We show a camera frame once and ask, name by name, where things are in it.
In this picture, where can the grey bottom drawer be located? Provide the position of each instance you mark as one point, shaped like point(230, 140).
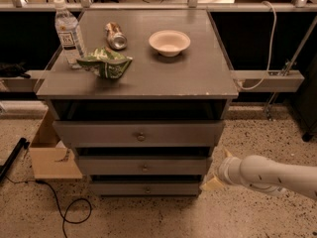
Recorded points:
point(146, 188)

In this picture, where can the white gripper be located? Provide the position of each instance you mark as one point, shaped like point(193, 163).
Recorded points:
point(225, 171)

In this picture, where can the white paper bowl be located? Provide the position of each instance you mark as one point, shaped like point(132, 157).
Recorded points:
point(169, 43)

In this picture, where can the grey drawer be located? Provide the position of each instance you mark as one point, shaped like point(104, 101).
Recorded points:
point(85, 134)
point(134, 166)
point(146, 188)

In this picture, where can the black bar on floor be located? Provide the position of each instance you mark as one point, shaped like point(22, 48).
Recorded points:
point(22, 144)

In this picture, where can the aluminium frame rail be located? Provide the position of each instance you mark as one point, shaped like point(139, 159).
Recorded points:
point(245, 80)

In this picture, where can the grey top drawer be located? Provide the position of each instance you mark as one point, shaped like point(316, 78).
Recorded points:
point(85, 134)

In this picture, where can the crushed aluminium can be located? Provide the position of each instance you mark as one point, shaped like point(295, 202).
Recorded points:
point(115, 37)

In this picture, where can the grey middle drawer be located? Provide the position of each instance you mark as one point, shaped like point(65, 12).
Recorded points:
point(134, 166)

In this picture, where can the cardboard box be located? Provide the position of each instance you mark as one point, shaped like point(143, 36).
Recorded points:
point(51, 159)

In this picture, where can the green chip bag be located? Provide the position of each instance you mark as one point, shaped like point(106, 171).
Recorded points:
point(105, 63)

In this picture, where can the black object on rail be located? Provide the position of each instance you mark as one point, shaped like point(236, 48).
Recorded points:
point(12, 70)

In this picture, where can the dark cabinet at right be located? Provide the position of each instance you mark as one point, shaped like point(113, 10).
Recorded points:
point(304, 102)

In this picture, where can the clear plastic water bottle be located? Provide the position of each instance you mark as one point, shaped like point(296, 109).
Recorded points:
point(69, 33)

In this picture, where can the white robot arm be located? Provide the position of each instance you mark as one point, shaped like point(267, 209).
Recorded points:
point(264, 175)

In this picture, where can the grey wooden drawer cabinet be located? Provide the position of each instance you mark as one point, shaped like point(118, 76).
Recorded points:
point(196, 85)

